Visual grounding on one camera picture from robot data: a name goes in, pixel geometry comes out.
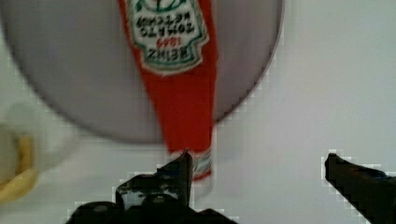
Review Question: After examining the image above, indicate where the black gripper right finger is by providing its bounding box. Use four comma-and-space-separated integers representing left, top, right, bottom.
324, 153, 396, 224

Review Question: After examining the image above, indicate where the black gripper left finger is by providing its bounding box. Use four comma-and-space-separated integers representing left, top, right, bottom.
65, 152, 237, 224

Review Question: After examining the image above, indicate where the red plush ketchup bottle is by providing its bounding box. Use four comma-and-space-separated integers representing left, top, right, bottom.
118, 0, 218, 180

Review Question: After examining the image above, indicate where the round grey plate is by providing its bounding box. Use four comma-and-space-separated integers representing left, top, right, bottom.
1, 0, 286, 144

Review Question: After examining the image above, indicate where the yellow plush peeled banana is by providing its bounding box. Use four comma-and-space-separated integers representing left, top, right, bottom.
1, 103, 79, 204

